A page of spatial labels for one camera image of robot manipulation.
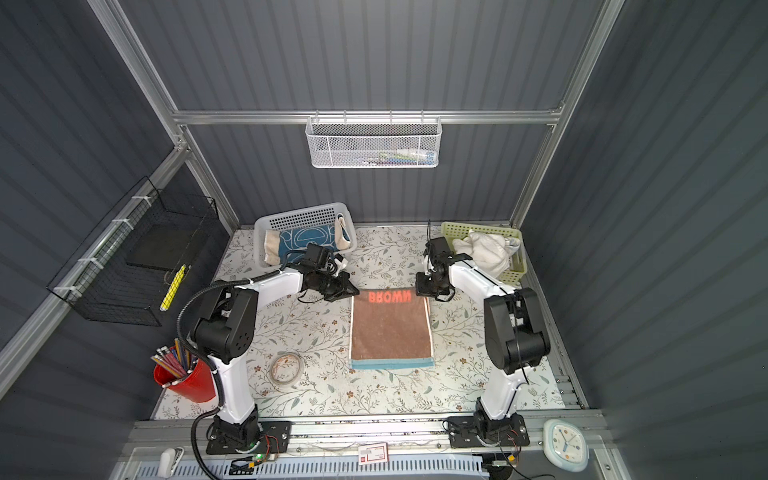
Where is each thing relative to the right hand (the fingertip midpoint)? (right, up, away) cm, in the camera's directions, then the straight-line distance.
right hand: (424, 291), depth 94 cm
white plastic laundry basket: (-43, +27, +21) cm, 55 cm away
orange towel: (-11, -11, -2) cm, 16 cm away
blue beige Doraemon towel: (-51, +15, +14) cm, 55 cm away
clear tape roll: (-41, -21, -9) cm, 47 cm away
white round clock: (+31, -34, -24) cm, 52 cm away
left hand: (-21, 0, +1) cm, 21 cm away
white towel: (+22, +12, +4) cm, 26 cm away
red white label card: (-15, -36, -24) cm, 46 cm away
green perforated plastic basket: (+34, +9, +8) cm, 36 cm away
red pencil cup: (-64, -18, -20) cm, 69 cm away
